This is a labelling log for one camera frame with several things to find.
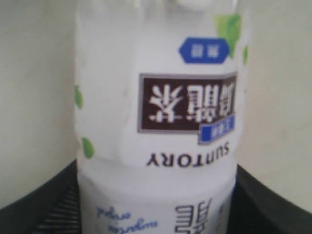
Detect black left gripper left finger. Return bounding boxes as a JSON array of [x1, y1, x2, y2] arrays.
[[0, 161, 79, 234]]

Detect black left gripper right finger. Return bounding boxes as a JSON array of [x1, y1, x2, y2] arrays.
[[233, 165, 312, 234]]

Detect Suntory white label bottle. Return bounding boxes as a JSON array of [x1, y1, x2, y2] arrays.
[[75, 0, 252, 234]]

